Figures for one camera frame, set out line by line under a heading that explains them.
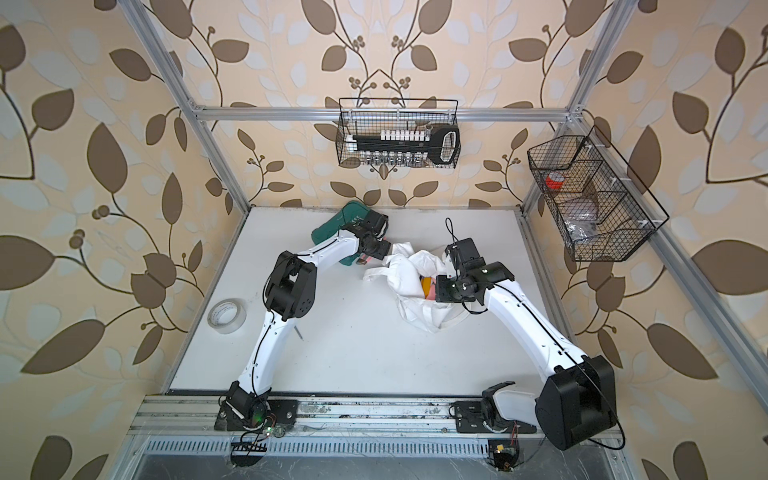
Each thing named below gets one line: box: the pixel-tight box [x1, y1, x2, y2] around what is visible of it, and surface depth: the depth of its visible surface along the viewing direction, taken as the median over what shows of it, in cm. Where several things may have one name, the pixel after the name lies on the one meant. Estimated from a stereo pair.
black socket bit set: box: [346, 125, 460, 166], surface depth 86 cm
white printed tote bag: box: [363, 242, 470, 333], surface depth 90 cm
